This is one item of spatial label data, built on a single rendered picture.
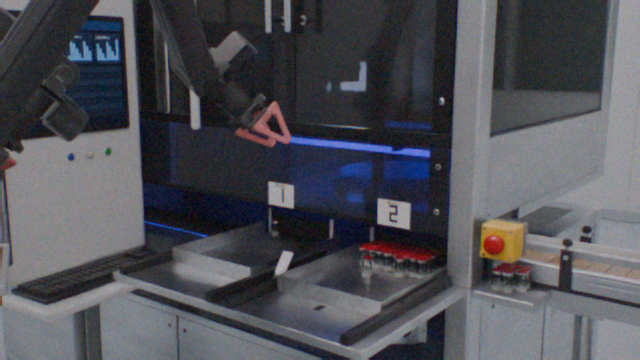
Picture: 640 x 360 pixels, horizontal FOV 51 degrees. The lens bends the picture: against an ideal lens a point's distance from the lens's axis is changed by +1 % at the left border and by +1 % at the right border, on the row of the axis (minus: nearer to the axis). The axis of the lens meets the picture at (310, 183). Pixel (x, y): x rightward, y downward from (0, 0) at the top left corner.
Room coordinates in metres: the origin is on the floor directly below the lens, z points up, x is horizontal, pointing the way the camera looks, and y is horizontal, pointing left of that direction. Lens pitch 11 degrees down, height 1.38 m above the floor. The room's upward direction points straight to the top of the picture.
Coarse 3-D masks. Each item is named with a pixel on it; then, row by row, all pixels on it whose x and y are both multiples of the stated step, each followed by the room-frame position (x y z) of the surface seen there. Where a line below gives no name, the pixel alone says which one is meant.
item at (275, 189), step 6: (270, 186) 1.72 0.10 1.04; (276, 186) 1.71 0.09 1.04; (282, 186) 1.70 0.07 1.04; (288, 186) 1.68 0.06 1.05; (270, 192) 1.72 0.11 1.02; (276, 192) 1.71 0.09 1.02; (288, 192) 1.68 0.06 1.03; (270, 198) 1.72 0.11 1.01; (276, 198) 1.71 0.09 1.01; (288, 198) 1.68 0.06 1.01; (270, 204) 1.72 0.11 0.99; (276, 204) 1.71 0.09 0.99; (282, 204) 1.70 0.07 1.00; (288, 204) 1.68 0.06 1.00
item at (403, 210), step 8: (384, 200) 1.51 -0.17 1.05; (392, 200) 1.49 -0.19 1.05; (384, 208) 1.51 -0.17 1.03; (392, 208) 1.49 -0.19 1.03; (400, 208) 1.48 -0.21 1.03; (408, 208) 1.47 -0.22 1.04; (384, 216) 1.51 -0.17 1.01; (392, 216) 1.49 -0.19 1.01; (400, 216) 1.48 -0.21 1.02; (408, 216) 1.47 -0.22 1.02; (392, 224) 1.49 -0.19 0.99; (400, 224) 1.48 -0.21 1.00; (408, 224) 1.47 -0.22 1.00
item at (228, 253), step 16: (256, 224) 1.81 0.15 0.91; (208, 240) 1.67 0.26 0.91; (224, 240) 1.71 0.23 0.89; (240, 240) 1.75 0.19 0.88; (256, 240) 1.75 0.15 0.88; (272, 240) 1.75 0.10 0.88; (288, 240) 1.75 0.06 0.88; (304, 240) 1.75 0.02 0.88; (336, 240) 1.68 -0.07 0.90; (176, 256) 1.57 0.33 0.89; (192, 256) 1.53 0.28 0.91; (208, 256) 1.50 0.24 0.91; (224, 256) 1.61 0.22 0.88; (240, 256) 1.61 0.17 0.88; (256, 256) 1.61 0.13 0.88; (272, 256) 1.61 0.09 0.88; (224, 272) 1.47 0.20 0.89; (240, 272) 1.44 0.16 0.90; (256, 272) 1.43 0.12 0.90
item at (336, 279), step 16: (336, 256) 1.53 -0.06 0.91; (352, 256) 1.59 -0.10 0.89; (288, 272) 1.39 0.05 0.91; (304, 272) 1.43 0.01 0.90; (320, 272) 1.48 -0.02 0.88; (336, 272) 1.48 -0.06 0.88; (352, 272) 1.48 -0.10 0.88; (384, 272) 1.48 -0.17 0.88; (288, 288) 1.35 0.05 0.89; (304, 288) 1.32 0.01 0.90; (320, 288) 1.30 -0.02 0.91; (336, 288) 1.37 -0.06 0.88; (352, 288) 1.37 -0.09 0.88; (368, 288) 1.37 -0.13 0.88; (384, 288) 1.37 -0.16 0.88; (400, 288) 1.37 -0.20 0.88; (416, 288) 1.32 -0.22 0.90; (336, 304) 1.27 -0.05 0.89; (352, 304) 1.25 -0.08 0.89; (368, 304) 1.22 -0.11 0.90; (384, 304) 1.22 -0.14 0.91
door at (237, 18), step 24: (216, 0) 1.85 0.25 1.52; (240, 0) 1.80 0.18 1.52; (216, 24) 1.85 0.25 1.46; (240, 24) 1.80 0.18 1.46; (264, 24) 1.75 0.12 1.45; (216, 48) 1.85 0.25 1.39; (264, 48) 1.75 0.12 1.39; (288, 48) 1.70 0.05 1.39; (264, 72) 1.75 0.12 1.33; (288, 72) 1.70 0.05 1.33; (264, 96) 1.75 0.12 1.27; (288, 96) 1.70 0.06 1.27; (288, 120) 1.70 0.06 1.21
